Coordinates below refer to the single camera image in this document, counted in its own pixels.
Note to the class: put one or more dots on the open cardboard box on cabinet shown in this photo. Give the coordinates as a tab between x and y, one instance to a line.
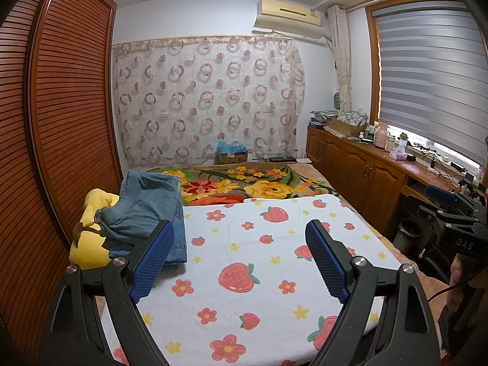
344	128

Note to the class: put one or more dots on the long brown wooden cabinet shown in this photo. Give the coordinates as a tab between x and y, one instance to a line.
373	183

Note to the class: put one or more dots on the yellow plush toy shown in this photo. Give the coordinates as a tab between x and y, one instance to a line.
86	249

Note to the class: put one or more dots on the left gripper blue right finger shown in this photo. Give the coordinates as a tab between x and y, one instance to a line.
385	318

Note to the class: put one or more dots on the cardboard box with blue cloth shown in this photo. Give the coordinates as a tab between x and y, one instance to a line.
228	153

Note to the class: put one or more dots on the dark waste bin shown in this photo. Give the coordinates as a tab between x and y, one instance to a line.
407	236

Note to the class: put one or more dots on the right human hand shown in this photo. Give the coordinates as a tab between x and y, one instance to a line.
459	279

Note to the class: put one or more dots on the grey striped window blind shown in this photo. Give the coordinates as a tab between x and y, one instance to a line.
433	74

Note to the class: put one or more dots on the white strawberry flower blanket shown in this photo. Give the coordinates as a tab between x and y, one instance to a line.
250	292

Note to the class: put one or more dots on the cream wall air conditioner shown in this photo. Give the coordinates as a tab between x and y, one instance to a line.
281	16

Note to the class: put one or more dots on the folded blue denim jeans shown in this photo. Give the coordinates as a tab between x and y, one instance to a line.
145	199

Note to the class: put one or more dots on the teal blue pants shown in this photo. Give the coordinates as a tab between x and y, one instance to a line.
128	224

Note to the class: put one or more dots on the brown louvered wooden wardrobe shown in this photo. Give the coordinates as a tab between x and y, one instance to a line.
57	143

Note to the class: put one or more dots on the circle patterned sheer curtain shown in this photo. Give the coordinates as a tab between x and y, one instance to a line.
177	99

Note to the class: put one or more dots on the beige floral bed blanket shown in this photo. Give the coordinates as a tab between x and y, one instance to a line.
239	183

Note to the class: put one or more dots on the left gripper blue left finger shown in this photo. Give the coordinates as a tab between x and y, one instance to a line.
74	334

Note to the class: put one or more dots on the pink bottle on cabinet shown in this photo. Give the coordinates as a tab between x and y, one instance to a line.
381	136

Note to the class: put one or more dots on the cream tied side curtain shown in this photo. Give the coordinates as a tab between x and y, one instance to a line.
341	47

